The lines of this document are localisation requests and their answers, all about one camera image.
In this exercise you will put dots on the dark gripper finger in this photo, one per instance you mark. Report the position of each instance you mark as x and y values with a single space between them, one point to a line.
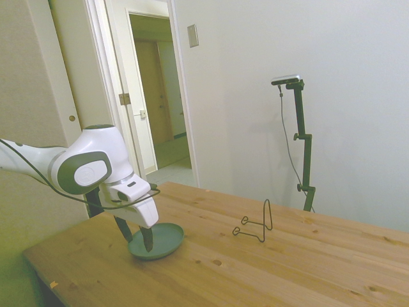
125 228
148 240

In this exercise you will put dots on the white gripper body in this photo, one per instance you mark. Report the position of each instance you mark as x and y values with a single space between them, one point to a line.
143 214

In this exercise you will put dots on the green round plate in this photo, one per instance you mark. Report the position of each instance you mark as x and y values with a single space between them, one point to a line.
167 240

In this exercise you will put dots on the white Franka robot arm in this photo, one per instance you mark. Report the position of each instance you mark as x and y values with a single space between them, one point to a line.
96 144

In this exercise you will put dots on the metal door latch plate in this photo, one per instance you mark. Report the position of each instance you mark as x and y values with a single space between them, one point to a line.
143 114

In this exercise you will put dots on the brass door hinge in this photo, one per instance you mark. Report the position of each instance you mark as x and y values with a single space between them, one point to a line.
125 98

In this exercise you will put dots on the brown wooden hallway door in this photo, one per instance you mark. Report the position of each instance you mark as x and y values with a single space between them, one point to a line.
153 89

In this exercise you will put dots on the white door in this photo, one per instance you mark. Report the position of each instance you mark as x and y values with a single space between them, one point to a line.
140 80

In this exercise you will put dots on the beige sliding door panel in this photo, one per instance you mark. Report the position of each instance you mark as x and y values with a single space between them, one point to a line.
73 64

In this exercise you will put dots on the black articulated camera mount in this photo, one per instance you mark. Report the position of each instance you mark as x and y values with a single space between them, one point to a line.
306 160

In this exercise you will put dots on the beige wall switch plate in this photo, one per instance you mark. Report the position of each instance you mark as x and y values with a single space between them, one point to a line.
192 36

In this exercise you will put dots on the grey stereo camera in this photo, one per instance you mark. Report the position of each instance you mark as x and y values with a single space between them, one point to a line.
286 80

